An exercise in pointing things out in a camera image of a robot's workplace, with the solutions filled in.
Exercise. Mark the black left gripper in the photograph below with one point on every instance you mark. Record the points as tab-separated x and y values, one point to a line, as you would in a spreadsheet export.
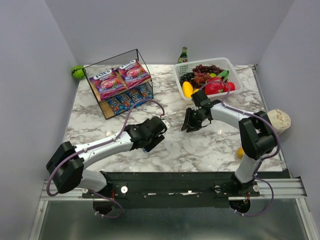
155	141

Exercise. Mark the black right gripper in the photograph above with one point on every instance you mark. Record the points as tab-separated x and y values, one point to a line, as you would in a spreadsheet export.
192	120

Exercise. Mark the white plastic fruit basket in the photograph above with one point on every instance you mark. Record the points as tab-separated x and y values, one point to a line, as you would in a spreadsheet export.
222	62

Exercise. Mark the purple Fox's candy bag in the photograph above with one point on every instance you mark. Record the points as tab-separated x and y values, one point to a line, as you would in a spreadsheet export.
107	84
133	73

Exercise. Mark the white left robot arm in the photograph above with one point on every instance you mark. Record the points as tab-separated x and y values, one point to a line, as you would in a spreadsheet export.
68	167

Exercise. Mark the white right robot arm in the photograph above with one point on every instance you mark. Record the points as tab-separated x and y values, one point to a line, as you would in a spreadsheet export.
257	135

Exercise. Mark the yellow mango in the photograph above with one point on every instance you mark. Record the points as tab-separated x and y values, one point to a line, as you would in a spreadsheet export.
187	89

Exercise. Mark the pink dragon fruit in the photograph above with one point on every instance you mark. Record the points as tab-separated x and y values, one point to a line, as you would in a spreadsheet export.
217	84

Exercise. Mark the dark grape bunch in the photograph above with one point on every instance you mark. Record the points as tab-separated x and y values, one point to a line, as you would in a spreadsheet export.
188	77

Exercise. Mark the red grape bunch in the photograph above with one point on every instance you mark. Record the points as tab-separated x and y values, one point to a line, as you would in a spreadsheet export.
202	73

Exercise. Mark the green lime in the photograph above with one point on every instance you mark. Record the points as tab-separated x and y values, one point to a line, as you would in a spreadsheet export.
212	75

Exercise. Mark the red apple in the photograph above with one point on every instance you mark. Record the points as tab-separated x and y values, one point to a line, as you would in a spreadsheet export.
229	86

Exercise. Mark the orange fruit on table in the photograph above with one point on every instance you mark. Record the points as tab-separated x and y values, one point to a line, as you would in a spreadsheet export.
240	153

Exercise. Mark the green glass bottle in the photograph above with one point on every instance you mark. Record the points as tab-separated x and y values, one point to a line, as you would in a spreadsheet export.
183	58

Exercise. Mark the beige cloth sack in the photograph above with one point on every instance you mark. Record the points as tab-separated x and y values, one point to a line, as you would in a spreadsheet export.
280	120

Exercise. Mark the green watermelon ball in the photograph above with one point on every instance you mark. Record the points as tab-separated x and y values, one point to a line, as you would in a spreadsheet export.
77	72

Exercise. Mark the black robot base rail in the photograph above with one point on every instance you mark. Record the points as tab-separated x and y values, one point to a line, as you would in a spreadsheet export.
142	190

